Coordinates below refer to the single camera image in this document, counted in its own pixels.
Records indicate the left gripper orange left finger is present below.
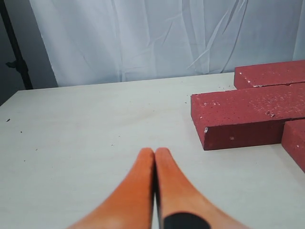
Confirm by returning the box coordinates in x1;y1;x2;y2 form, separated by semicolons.
69;148;154;229

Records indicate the black backdrop stand pole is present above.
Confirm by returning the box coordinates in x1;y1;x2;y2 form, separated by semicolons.
0;0;33;90

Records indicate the red brick rear left base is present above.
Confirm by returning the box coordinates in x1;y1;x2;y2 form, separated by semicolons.
234;60;305;89

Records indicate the red brick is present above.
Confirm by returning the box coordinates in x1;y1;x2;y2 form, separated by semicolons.
191;83;305;151
281;119;305;172

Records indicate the light blue backdrop cloth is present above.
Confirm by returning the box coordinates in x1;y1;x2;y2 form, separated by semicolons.
30;0;305;86

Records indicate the left gripper black orange right finger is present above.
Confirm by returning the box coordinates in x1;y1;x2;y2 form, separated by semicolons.
155;147;241;229

